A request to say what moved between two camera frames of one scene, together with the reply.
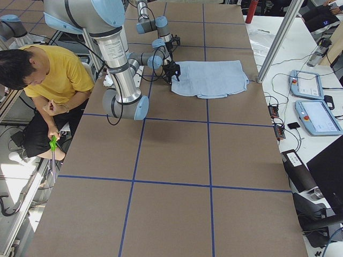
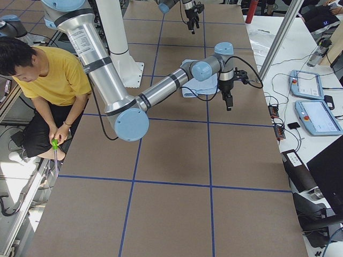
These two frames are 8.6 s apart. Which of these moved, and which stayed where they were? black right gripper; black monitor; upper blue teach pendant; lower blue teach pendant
Moved: black right gripper
Stayed: lower blue teach pendant; upper blue teach pendant; black monitor
